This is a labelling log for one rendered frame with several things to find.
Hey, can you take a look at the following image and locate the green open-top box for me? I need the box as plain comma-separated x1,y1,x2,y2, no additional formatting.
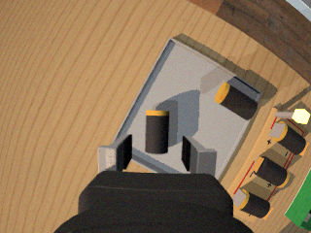
284,167,311,231

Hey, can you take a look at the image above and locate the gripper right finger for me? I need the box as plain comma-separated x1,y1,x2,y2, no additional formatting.
182,136,217,177

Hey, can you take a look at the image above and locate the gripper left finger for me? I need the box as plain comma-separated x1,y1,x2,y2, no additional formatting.
98,134,132,174

